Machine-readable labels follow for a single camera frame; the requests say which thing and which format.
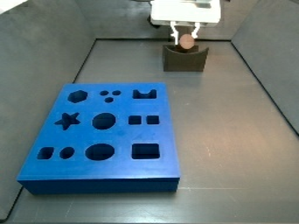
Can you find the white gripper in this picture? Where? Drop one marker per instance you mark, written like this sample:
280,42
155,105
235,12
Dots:
187,13

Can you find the brown wooden cylinder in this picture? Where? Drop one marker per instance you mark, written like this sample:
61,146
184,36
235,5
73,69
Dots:
187,41

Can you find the dark grey cradle stand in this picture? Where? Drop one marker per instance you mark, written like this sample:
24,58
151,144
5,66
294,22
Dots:
180,60

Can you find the blue foam shape-sorter block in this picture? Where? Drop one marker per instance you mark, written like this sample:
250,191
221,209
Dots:
105,142

